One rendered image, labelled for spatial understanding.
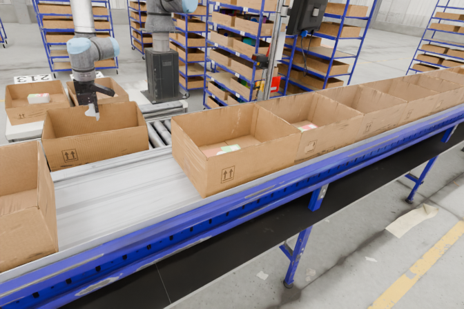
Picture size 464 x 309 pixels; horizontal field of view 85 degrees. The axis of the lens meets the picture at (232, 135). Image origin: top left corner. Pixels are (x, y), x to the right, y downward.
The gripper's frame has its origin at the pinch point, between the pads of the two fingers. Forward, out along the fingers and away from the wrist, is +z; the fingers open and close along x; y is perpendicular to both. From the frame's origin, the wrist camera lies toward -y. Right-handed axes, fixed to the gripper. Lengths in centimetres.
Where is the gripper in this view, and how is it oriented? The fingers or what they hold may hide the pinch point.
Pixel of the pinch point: (97, 115)
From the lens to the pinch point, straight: 145.3
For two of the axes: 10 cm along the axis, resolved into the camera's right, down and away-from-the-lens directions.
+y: -8.4, 2.0, -5.0
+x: 5.2, 5.5, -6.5
